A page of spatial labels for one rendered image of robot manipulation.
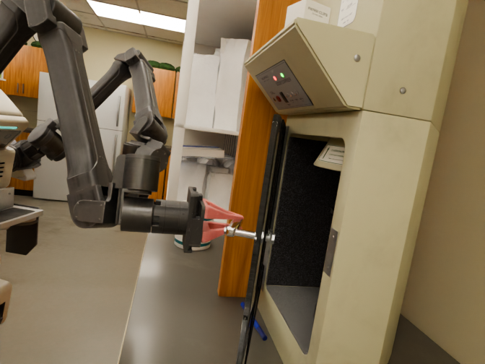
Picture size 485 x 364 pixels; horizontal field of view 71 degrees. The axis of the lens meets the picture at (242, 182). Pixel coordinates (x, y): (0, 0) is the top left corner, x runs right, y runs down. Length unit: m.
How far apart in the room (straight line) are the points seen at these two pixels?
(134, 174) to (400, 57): 0.43
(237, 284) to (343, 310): 0.40
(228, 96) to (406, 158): 1.30
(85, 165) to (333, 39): 0.43
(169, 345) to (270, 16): 0.73
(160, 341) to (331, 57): 0.59
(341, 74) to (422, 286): 0.70
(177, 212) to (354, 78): 0.33
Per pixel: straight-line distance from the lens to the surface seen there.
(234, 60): 1.76
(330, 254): 0.54
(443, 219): 0.99
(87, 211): 0.60
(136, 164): 0.57
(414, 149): 0.55
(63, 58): 0.72
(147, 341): 0.75
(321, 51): 0.48
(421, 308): 1.06
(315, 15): 0.60
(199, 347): 0.74
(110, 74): 1.27
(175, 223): 0.57
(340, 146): 0.62
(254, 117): 0.83
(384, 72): 0.52
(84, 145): 0.64
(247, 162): 0.83
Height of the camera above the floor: 1.36
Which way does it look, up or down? 8 degrees down
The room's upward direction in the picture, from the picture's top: 8 degrees clockwise
